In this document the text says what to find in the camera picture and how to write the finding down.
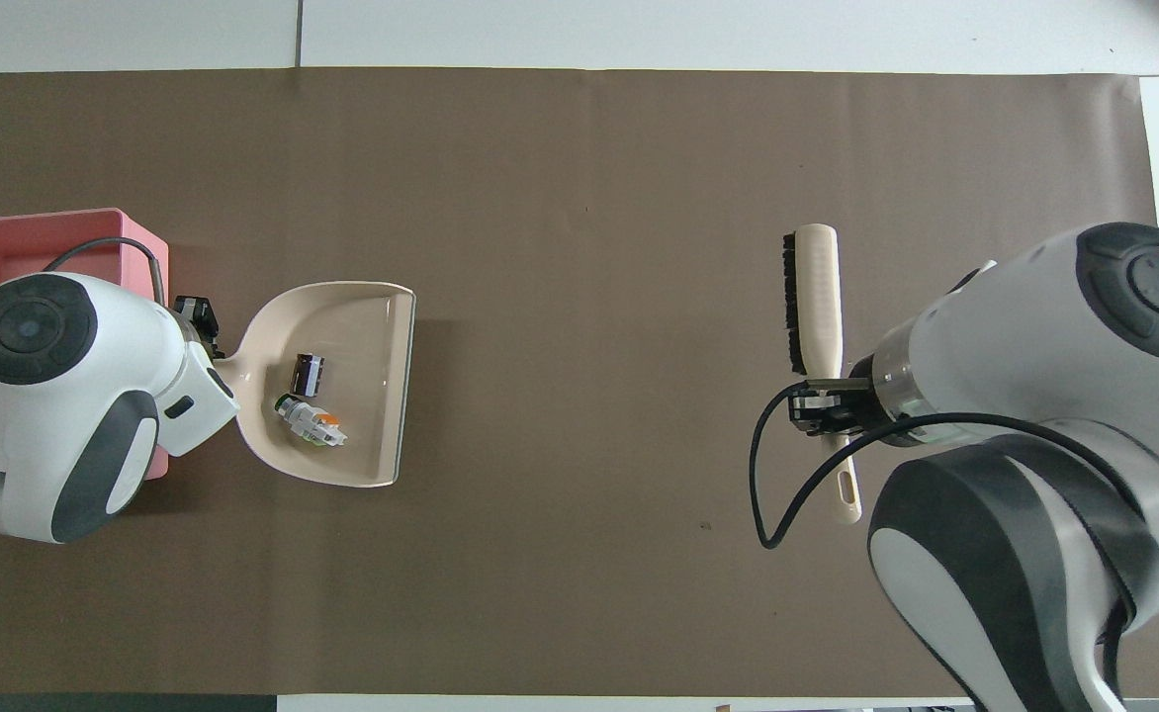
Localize black cable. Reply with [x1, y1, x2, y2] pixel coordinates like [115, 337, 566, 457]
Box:
[749, 381, 1135, 698]
[42, 236, 168, 310]

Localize black electronic component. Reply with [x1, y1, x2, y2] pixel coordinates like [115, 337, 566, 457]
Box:
[290, 352, 328, 400]

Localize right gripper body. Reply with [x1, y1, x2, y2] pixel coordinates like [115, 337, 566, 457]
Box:
[830, 356, 888, 437]

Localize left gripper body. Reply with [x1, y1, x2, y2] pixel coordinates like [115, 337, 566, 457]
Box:
[173, 295, 223, 359]

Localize white green orange connector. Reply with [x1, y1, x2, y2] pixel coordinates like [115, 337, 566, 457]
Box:
[275, 393, 350, 449]

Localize pink plastic bin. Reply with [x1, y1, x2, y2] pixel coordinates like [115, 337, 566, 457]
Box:
[0, 208, 171, 482]

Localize beige plastic dustpan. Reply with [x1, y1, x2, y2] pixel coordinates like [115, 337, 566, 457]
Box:
[211, 282, 417, 490]

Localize beige hand brush black bristles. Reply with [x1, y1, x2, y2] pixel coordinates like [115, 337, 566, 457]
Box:
[782, 223, 863, 526]

